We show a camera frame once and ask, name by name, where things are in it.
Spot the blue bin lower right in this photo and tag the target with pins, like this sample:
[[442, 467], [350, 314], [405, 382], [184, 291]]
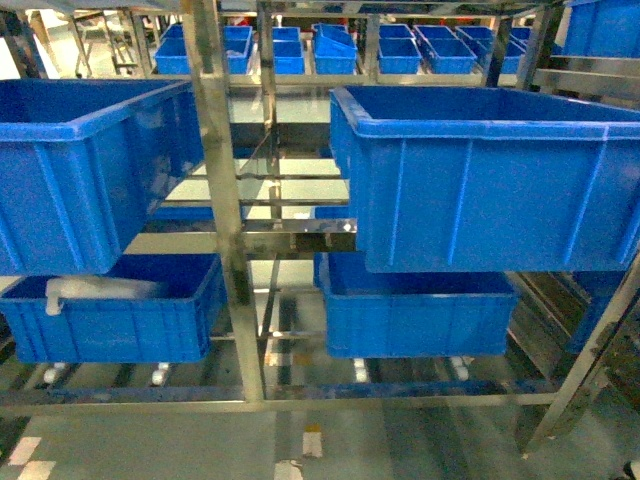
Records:
[[411, 315]]

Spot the large blue bin upper right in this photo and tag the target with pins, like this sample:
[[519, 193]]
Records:
[[468, 179]]

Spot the steel rack vertical post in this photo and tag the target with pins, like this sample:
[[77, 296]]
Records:
[[207, 60]]

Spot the large blue bin upper left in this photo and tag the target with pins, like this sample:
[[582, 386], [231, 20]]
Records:
[[85, 164]]

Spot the large blue bin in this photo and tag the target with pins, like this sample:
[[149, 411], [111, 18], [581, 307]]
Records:
[[468, 179], [85, 164]]

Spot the blue bin lower left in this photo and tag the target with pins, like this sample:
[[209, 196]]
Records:
[[174, 328]]

